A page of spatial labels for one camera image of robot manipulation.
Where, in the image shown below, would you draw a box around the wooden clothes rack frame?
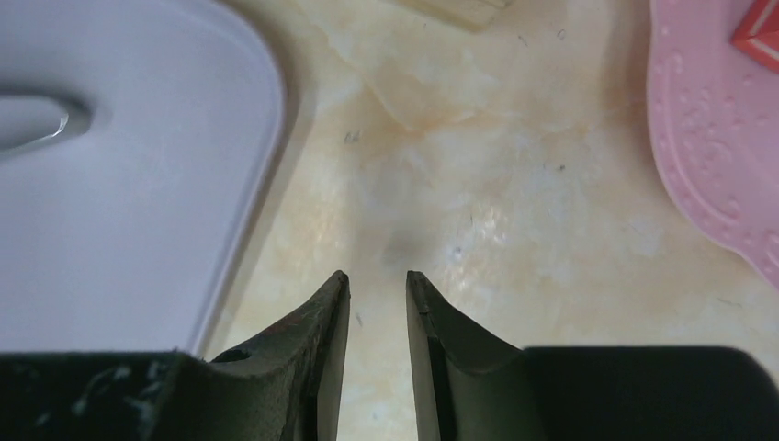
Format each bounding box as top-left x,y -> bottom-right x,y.
397,0 -> 514,30

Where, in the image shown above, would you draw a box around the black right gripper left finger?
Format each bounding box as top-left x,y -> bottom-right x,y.
1,271 -> 350,440

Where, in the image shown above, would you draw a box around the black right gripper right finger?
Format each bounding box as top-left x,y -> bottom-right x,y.
406,271 -> 778,440

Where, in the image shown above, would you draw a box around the red striped cake piece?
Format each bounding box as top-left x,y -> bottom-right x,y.
730,0 -> 778,74

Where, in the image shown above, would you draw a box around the pink three-tier cake stand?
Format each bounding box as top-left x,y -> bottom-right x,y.
647,1 -> 778,285

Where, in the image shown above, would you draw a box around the pink food tongs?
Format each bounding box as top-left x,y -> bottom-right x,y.
1,94 -> 93,159

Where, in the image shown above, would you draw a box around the lavender serving tray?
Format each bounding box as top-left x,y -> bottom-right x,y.
1,1 -> 287,354

